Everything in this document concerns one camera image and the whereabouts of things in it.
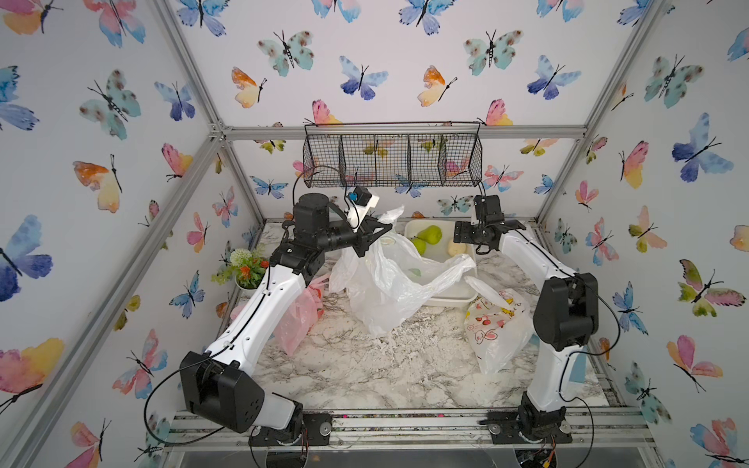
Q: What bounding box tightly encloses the green pear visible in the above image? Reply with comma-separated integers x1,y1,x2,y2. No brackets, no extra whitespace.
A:
411,238,427,255
417,225,443,245

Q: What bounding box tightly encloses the lemon print plastic bag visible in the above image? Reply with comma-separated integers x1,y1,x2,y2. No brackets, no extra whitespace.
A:
329,230,476,337

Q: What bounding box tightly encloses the clear white plastic bag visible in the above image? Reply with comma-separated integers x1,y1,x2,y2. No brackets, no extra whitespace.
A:
463,277,534,376

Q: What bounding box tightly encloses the pink plastic bag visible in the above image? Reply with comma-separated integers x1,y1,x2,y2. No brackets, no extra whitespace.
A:
218,266,323,365

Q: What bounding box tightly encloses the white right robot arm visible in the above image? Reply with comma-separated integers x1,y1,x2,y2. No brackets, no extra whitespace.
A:
454,195,599,441

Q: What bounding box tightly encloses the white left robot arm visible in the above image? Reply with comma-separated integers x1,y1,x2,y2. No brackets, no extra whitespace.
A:
179,186,392,445

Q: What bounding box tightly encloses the beige pear top right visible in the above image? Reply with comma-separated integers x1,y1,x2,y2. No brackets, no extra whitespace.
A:
447,241,468,257

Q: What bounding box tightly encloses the green pear top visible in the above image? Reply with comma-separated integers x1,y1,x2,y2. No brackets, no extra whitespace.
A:
417,225,443,245

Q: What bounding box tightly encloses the white rectangular tray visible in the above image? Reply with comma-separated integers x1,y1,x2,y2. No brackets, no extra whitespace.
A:
404,220,478,307

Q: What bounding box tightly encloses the potted flower plant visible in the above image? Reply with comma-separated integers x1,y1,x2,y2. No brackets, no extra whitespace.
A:
211,249,270,290

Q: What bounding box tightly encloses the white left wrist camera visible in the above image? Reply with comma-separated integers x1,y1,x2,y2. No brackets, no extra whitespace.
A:
346,185,380,232

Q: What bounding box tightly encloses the black wire wall basket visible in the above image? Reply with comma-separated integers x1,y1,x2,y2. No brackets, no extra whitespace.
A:
300,121,484,188

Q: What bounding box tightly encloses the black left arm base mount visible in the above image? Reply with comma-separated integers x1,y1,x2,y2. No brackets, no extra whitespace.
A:
249,402,333,447

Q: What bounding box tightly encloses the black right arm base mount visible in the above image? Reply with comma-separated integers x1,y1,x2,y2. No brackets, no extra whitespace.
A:
478,391,573,445

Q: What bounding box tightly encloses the aluminium front rail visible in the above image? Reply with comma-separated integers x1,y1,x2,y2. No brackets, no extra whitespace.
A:
169,407,657,450

